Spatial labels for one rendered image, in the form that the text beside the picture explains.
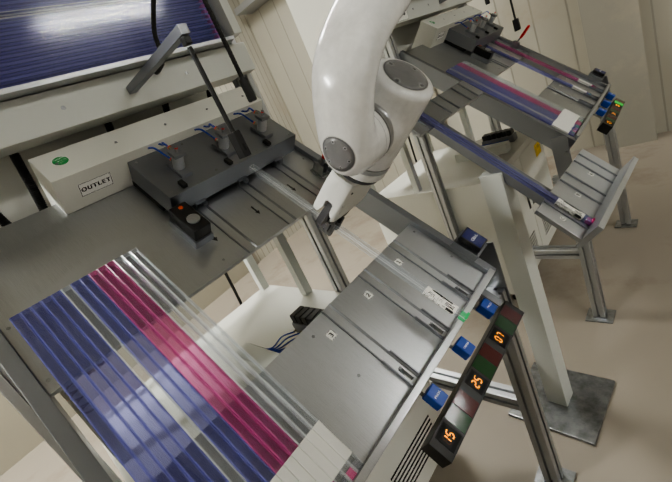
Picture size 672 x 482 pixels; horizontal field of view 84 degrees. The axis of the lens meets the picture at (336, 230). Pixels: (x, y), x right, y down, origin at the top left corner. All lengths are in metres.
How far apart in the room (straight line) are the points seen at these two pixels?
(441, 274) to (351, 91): 0.47
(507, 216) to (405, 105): 0.66
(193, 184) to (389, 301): 0.43
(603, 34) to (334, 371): 3.05
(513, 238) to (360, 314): 0.58
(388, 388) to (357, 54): 0.47
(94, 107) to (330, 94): 0.56
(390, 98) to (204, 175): 0.44
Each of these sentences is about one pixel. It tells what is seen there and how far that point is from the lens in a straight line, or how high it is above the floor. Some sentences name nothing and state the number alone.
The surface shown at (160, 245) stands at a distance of 0.75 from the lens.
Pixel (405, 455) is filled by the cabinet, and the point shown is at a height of 0.22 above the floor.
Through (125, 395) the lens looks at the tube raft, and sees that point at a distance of 0.61.
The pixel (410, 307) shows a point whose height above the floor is 0.77.
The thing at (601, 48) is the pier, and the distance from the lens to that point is 3.36.
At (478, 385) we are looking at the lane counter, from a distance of 0.71.
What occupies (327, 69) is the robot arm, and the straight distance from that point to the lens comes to 0.44.
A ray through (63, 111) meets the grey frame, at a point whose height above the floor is 1.34.
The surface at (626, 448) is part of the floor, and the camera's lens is 1.44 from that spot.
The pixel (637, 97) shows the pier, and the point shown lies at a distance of 3.43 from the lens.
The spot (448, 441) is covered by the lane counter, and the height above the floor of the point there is 0.66.
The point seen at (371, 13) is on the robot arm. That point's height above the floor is 1.22.
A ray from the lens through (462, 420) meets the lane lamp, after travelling 0.67.
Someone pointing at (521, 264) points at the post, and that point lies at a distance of 1.16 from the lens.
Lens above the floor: 1.16
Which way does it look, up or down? 18 degrees down
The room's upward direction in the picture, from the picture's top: 25 degrees counter-clockwise
